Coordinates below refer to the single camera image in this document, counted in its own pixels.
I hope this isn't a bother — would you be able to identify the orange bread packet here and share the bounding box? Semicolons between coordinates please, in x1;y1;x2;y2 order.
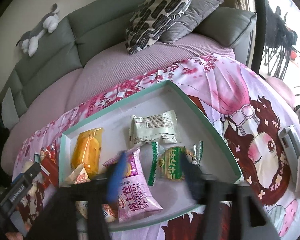
71;127;103;178

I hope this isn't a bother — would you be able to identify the light grey cushion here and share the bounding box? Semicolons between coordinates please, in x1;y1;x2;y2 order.
1;87;19;130

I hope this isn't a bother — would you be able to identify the person left hand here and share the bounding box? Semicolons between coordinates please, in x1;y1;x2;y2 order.
5;232;24;240

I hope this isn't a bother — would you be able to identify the teal white tray box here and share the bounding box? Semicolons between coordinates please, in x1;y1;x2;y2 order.
58;80;243;231

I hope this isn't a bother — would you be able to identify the pink swiss roll packet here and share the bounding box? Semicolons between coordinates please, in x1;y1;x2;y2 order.
117;147;163;223

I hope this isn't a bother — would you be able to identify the white snack packet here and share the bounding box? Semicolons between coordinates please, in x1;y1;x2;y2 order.
129;110;181;148

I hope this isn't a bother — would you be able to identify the red cartoon snack packet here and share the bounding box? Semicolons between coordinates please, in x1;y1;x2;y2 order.
39;141;57;162

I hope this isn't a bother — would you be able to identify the pink cartoon print cloth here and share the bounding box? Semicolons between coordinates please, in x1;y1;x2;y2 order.
13;55;300;239

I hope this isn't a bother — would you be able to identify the dark red snack box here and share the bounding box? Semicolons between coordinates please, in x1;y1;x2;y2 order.
40;154;59;187

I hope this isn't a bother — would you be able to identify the grey sofa with pink cover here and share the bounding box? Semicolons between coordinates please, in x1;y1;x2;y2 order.
0;0;256;174

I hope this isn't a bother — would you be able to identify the green round cracker packet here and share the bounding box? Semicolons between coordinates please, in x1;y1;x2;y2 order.
147;140;204;186

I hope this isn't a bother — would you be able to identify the peach barcode pastry packet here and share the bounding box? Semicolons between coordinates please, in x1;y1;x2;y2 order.
64;164;118;223

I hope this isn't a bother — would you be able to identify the grey white plush toy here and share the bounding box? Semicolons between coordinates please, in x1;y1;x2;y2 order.
16;3;60;57

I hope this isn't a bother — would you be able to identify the black white patterned cushion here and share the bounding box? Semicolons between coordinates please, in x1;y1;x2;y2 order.
125;0;192;55

